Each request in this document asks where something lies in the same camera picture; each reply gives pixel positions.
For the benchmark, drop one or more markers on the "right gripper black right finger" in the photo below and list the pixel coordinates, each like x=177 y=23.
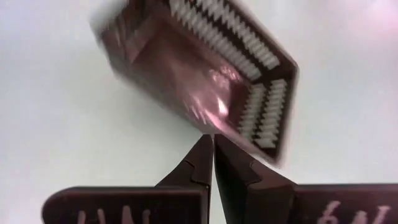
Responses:
x=264 y=202

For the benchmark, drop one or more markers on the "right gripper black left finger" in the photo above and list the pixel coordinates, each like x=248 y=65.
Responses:
x=186 y=199

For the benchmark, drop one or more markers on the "black slotted plastic basket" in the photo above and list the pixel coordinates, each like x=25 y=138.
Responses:
x=186 y=68

